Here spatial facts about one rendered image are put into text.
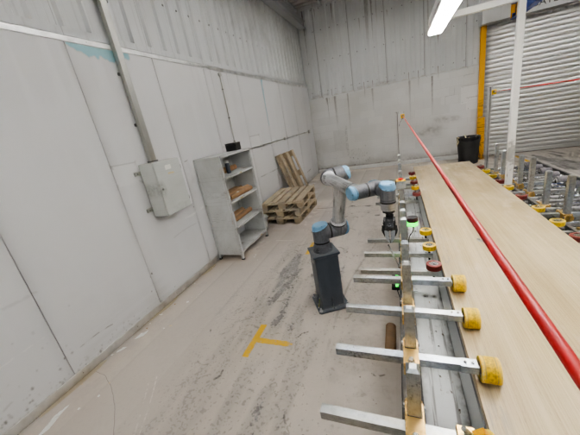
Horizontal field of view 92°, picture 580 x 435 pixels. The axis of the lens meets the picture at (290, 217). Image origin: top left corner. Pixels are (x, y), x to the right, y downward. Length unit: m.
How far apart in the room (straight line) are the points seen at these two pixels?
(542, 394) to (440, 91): 8.87
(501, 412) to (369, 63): 9.18
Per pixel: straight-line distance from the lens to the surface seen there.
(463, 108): 9.74
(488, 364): 1.17
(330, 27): 10.08
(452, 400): 1.51
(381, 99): 9.59
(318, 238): 2.61
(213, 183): 4.06
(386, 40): 9.75
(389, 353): 1.16
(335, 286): 2.82
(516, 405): 1.19
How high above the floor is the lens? 1.79
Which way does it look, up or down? 18 degrees down
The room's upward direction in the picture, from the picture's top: 10 degrees counter-clockwise
